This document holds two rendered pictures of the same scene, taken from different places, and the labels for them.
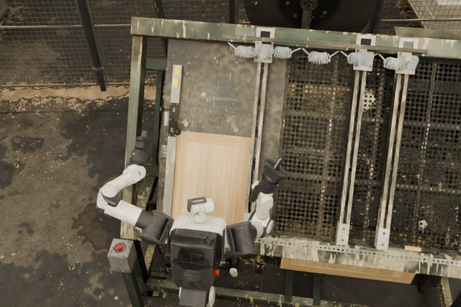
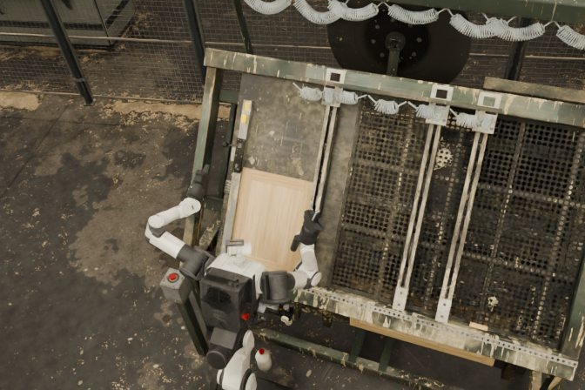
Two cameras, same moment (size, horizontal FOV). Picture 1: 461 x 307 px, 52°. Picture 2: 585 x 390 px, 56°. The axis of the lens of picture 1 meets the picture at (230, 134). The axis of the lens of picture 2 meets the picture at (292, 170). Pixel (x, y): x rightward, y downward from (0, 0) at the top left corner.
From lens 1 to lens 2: 0.66 m
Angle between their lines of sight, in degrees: 12
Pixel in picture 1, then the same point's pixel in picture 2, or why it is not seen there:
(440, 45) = (526, 104)
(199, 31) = (270, 67)
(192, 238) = (222, 279)
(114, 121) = (217, 144)
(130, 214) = (171, 247)
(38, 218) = (124, 236)
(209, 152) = (272, 193)
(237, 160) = (299, 205)
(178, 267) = (206, 305)
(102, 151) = not seen: hidden behind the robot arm
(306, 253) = (359, 312)
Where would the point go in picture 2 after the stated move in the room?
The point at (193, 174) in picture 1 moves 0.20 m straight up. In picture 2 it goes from (254, 213) to (250, 191)
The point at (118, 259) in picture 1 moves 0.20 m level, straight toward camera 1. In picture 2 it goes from (170, 289) to (171, 319)
